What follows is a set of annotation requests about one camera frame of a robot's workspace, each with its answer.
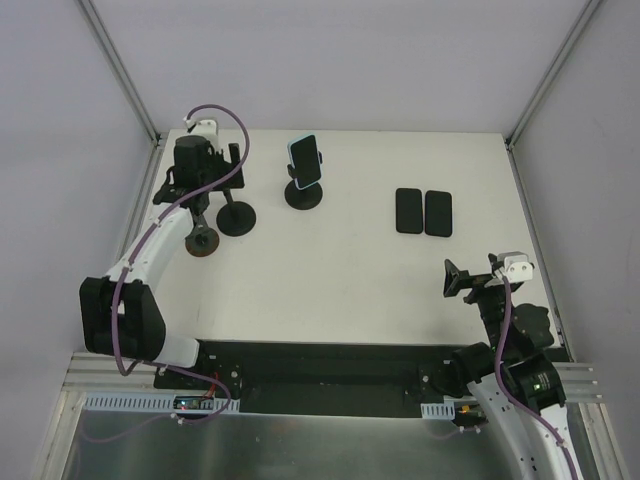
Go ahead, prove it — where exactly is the black round-base phone stand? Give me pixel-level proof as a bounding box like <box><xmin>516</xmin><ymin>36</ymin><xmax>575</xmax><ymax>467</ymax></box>
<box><xmin>284</xmin><ymin>164</ymin><xmax>323</xmax><ymax>210</ymax></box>
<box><xmin>216</xmin><ymin>189</ymin><xmax>257</xmax><ymax>237</ymax></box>

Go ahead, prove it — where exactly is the black phone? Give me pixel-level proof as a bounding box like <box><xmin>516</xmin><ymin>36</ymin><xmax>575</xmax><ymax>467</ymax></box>
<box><xmin>424</xmin><ymin>190</ymin><xmax>453</xmax><ymax>238</ymax></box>
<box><xmin>395</xmin><ymin>188</ymin><xmax>424</xmax><ymax>234</ymax></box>

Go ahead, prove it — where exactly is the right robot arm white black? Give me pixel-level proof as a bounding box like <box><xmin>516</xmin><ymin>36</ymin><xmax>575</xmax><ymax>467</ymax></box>
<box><xmin>424</xmin><ymin>252</ymin><xmax>599</xmax><ymax>479</ymax></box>

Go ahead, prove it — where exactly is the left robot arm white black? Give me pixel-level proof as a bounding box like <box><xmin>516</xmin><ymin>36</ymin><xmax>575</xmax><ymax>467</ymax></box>
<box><xmin>79</xmin><ymin>134</ymin><xmax>247</xmax><ymax>389</ymax></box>

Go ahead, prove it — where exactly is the phone in light blue case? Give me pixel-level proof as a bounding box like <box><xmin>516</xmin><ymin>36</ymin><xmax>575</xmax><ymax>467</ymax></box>
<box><xmin>288</xmin><ymin>134</ymin><xmax>322</xmax><ymax>190</ymax></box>

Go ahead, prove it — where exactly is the small metal folding phone stand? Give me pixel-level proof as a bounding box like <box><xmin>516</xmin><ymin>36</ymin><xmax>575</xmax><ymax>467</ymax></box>
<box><xmin>185</xmin><ymin>215</ymin><xmax>220</xmax><ymax>258</ymax></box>

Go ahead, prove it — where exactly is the aluminium profile beam right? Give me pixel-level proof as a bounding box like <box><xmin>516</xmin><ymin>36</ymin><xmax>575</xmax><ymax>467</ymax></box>
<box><xmin>554</xmin><ymin>362</ymin><xmax>605</xmax><ymax>404</ymax></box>

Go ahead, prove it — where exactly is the aluminium profile beam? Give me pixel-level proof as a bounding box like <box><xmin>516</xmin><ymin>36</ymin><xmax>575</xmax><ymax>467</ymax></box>
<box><xmin>554</xmin><ymin>362</ymin><xmax>605</xmax><ymax>404</ymax></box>
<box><xmin>63</xmin><ymin>349</ymin><xmax>166</xmax><ymax>391</ymax></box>

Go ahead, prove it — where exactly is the aluminium profile beam left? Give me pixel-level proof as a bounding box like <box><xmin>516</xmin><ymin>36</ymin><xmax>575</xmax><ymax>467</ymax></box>
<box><xmin>63</xmin><ymin>349</ymin><xmax>166</xmax><ymax>391</ymax></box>

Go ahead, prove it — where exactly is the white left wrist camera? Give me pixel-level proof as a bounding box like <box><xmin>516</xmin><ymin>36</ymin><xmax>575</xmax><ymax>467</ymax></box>
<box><xmin>184</xmin><ymin>117</ymin><xmax>220</xmax><ymax>151</ymax></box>

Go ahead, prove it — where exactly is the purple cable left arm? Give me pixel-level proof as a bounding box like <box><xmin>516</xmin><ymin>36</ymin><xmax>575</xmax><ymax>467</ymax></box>
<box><xmin>112</xmin><ymin>103</ymin><xmax>251</xmax><ymax>426</ymax></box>

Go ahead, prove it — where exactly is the white slotted cable duct right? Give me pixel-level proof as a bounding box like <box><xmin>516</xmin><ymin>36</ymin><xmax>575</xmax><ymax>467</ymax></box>
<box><xmin>420</xmin><ymin>397</ymin><xmax>485</xmax><ymax>421</ymax></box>

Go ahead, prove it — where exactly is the white slotted cable duct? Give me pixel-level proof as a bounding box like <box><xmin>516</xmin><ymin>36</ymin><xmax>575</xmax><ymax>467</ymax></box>
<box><xmin>84</xmin><ymin>393</ymin><xmax>240</xmax><ymax>416</ymax></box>
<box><xmin>420</xmin><ymin>397</ymin><xmax>485</xmax><ymax>421</ymax></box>

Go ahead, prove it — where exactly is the aluminium frame rail left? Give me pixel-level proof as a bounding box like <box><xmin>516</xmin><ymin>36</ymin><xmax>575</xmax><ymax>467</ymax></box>
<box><xmin>74</xmin><ymin>0</ymin><xmax>161</xmax><ymax>146</ymax></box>

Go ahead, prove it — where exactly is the aluminium frame rail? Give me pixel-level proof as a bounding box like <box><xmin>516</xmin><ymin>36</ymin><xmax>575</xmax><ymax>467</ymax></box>
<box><xmin>74</xmin><ymin>0</ymin><xmax>161</xmax><ymax>146</ymax></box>
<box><xmin>505</xmin><ymin>0</ymin><xmax>605</xmax><ymax>151</ymax></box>

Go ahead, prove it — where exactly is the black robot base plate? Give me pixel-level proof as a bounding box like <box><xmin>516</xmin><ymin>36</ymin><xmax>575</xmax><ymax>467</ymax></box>
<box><xmin>153</xmin><ymin>341</ymin><xmax>494</xmax><ymax>419</ymax></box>

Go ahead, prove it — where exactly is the white slotted cable duct left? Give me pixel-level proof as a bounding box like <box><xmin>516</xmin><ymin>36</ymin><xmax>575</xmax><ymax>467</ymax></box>
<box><xmin>84</xmin><ymin>393</ymin><xmax>240</xmax><ymax>416</ymax></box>

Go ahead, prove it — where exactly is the aluminium frame rail right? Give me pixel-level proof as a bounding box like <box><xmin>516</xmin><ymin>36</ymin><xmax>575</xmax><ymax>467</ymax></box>
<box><xmin>505</xmin><ymin>0</ymin><xmax>605</xmax><ymax>151</ymax></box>

